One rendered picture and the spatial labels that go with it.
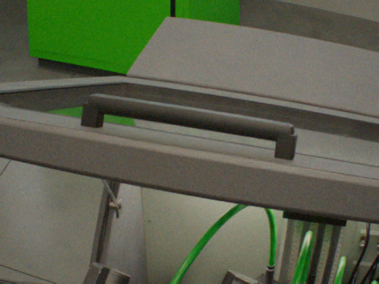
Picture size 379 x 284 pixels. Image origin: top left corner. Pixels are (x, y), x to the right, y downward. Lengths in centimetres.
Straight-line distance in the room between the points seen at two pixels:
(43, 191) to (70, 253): 46
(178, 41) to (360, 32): 354
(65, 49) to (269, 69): 294
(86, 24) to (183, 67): 272
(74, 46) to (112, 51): 26
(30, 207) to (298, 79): 222
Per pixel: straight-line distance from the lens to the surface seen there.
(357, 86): 165
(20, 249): 345
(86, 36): 439
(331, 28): 520
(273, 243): 163
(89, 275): 132
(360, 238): 171
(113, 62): 439
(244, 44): 175
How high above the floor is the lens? 235
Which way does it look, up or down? 36 degrees down
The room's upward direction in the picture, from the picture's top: straight up
